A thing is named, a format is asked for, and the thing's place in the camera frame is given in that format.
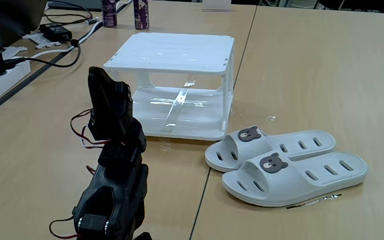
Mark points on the white bear slipper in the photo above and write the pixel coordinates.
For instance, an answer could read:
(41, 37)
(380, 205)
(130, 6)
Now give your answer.
(278, 186)
(228, 143)

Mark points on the white plastic shelf box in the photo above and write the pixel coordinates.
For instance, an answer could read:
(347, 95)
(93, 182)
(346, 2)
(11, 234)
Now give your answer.
(172, 53)

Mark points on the black power adapter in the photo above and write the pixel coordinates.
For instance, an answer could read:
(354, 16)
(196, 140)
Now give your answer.
(55, 32)

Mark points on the purple drink can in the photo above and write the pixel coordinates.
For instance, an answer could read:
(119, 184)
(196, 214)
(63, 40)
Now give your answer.
(109, 13)
(141, 15)

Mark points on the white printed part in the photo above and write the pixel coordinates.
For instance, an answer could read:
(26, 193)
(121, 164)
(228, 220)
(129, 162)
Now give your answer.
(42, 40)
(13, 52)

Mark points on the black flat device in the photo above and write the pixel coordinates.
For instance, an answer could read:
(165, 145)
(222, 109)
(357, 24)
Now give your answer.
(75, 5)

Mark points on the black laptop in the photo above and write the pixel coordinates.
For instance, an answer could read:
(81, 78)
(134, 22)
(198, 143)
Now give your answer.
(15, 20)

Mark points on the white sign stand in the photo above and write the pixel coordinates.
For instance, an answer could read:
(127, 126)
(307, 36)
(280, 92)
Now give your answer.
(216, 5)

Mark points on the clear tape scrap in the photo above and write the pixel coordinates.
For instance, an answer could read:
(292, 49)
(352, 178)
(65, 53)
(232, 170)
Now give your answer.
(271, 118)

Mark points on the thin silver tape strip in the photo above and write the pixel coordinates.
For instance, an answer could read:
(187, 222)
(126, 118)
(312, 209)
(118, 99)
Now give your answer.
(312, 201)

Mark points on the black chair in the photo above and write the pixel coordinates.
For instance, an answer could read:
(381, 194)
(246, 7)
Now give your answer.
(352, 4)

